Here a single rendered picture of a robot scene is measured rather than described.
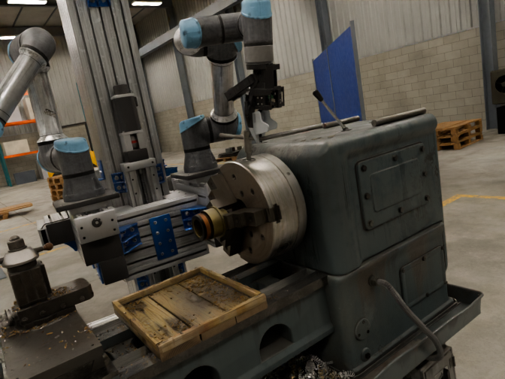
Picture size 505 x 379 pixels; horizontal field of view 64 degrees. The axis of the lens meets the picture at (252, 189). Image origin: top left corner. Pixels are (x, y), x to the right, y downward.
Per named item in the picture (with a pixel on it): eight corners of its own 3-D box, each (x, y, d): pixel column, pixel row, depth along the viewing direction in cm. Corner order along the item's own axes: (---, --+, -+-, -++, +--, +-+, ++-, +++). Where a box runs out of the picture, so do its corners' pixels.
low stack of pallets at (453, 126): (443, 140, 916) (442, 122, 908) (485, 138, 850) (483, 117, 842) (415, 152, 839) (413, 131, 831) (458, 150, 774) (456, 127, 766)
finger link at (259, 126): (267, 147, 109) (266, 111, 106) (248, 145, 112) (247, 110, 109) (273, 144, 111) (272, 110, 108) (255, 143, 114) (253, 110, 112)
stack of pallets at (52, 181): (100, 193, 1081) (93, 167, 1068) (116, 193, 1023) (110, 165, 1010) (52, 207, 991) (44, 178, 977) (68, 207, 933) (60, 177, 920)
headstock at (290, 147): (352, 207, 187) (340, 122, 180) (453, 219, 148) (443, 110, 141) (246, 250, 154) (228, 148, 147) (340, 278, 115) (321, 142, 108)
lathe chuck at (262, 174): (238, 235, 143) (231, 148, 133) (300, 269, 119) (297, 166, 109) (217, 244, 138) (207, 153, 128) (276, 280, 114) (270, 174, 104)
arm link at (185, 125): (182, 149, 183) (176, 119, 181) (211, 144, 186) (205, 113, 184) (184, 150, 172) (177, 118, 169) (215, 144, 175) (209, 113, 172)
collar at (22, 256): (37, 253, 101) (34, 241, 101) (41, 259, 95) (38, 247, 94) (1, 263, 97) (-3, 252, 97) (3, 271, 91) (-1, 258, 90)
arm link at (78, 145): (71, 174, 148) (61, 137, 146) (54, 176, 157) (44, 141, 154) (100, 168, 157) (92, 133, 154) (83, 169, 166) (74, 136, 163)
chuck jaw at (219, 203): (240, 206, 126) (223, 174, 129) (246, 198, 122) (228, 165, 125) (210, 216, 120) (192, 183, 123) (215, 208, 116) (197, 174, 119)
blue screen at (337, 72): (310, 159, 1002) (295, 62, 960) (343, 154, 999) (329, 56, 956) (346, 192, 598) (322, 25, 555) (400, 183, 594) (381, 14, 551)
